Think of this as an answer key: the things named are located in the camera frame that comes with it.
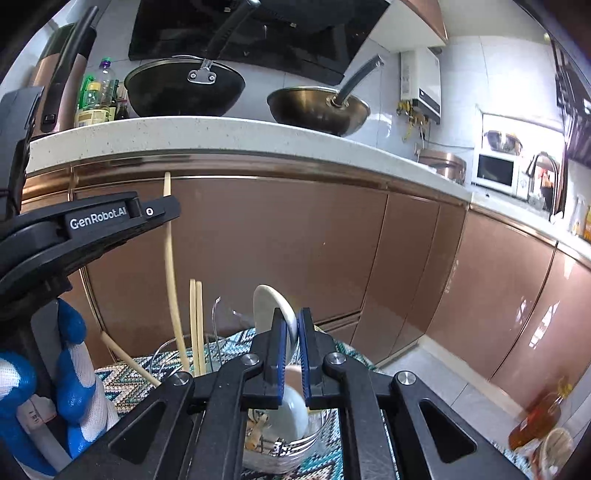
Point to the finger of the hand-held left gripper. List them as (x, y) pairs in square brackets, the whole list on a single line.
[(159, 212)]

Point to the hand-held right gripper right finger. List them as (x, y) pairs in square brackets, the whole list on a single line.
[(304, 360)]

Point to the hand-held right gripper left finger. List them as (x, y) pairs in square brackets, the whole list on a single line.
[(277, 355)]

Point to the pink ceramic spoon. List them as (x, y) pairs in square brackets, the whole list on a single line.
[(293, 376)]

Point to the white ceramic spoon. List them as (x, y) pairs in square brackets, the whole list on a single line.
[(268, 314)]

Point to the light blue ceramic spoon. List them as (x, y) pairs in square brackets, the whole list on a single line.
[(291, 415)]

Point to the bamboo chopstick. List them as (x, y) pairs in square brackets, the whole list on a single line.
[(193, 323), (131, 362), (171, 277), (200, 323)]

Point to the clear plastic utensil holder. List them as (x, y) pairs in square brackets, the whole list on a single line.
[(295, 454)]

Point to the person's left hand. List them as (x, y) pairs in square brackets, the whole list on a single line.
[(71, 397)]

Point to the white stone countertop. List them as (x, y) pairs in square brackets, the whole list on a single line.
[(184, 134)]

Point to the dark sauce bottle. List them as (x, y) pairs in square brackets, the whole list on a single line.
[(122, 104)]

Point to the brown kitchen cabinets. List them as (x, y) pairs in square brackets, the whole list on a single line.
[(277, 240)]

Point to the black wok with lid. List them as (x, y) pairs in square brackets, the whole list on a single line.
[(184, 99)]

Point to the yellow label oil bottle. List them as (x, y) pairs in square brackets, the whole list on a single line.
[(90, 108)]

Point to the clear bottle purple cap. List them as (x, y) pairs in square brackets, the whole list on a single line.
[(106, 76)]

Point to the zigzag knitted table cloth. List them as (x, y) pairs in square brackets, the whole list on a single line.
[(120, 387)]

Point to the steel wok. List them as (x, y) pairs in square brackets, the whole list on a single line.
[(304, 108)]

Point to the black range hood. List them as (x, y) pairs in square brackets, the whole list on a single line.
[(277, 37)]

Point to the copper rice cooker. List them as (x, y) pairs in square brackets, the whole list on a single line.
[(443, 164)]

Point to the amber oil bottle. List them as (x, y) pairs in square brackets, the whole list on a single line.
[(540, 415)]

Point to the white microwave oven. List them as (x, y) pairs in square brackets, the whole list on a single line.
[(494, 170)]

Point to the white water heater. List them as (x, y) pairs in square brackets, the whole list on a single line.
[(422, 78)]

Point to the steel mixing bowl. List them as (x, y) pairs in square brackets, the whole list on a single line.
[(503, 141)]

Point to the dark dish rack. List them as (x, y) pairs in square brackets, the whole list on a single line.
[(577, 92)]

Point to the brown wall cabinet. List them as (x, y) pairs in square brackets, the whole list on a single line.
[(427, 18)]

